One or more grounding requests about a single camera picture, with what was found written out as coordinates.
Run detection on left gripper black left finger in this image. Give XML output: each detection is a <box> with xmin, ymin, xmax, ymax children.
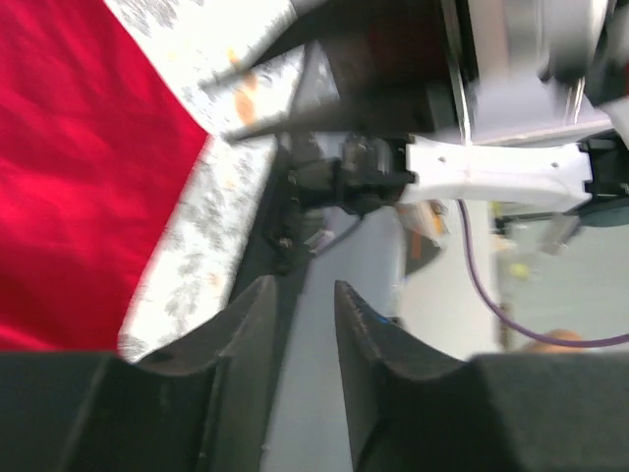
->
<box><xmin>1</xmin><ymin>276</ymin><xmax>276</xmax><ymax>471</ymax></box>

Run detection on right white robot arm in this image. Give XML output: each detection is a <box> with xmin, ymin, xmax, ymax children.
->
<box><xmin>289</xmin><ymin>132</ymin><xmax>628</xmax><ymax>215</ymax></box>

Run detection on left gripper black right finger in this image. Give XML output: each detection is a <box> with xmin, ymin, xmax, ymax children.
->
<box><xmin>335</xmin><ymin>281</ymin><xmax>628</xmax><ymax>471</ymax></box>

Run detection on red cloth napkin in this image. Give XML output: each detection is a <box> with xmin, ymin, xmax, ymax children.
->
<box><xmin>1</xmin><ymin>1</ymin><xmax>208</xmax><ymax>350</ymax></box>

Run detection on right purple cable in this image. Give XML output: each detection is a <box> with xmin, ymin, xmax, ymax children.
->
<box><xmin>456</xmin><ymin>199</ymin><xmax>629</xmax><ymax>351</ymax></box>

